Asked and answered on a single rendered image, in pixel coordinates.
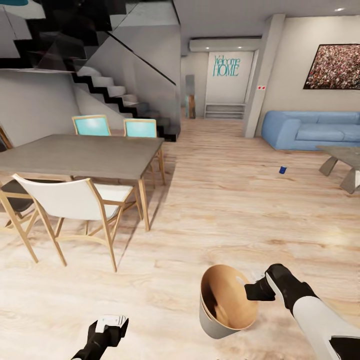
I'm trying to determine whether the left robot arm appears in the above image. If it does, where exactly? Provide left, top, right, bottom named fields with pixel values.
left=71, top=314, right=129, bottom=360

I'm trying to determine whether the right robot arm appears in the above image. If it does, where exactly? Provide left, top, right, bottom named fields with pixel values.
left=244, top=263, right=360, bottom=360

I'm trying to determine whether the trash can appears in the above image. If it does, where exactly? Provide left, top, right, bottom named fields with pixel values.
left=199, top=264, right=258, bottom=340

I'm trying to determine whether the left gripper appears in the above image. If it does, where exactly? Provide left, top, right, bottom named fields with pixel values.
left=86, top=319, right=129, bottom=358

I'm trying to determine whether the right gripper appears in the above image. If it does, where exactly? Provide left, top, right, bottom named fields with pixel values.
left=244, top=280, right=276, bottom=301

